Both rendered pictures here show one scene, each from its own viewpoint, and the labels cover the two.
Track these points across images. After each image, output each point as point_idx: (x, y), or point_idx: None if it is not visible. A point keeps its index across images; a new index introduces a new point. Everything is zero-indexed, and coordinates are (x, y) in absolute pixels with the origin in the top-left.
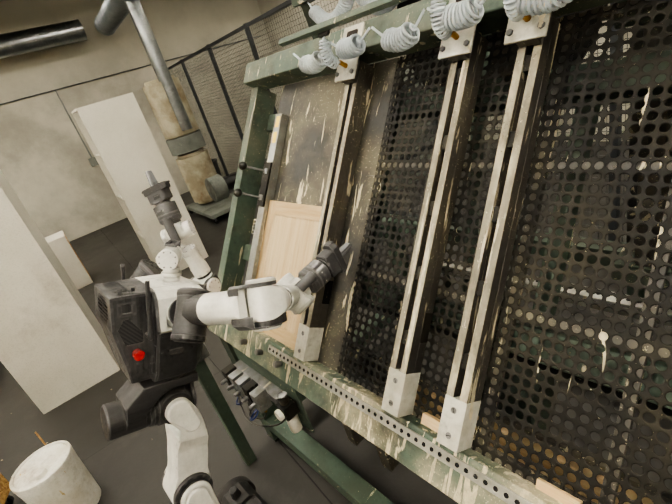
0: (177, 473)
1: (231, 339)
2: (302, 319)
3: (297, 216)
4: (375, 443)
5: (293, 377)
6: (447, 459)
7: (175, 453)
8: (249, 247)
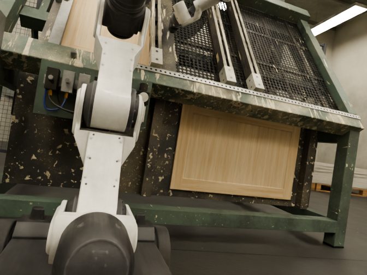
0: (131, 75)
1: (41, 54)
2: (153, 45)
3: None
4: (226, 97)
5: (149, 76)
6: (260, 94)
7: (128, 58)
8: (32, 9)
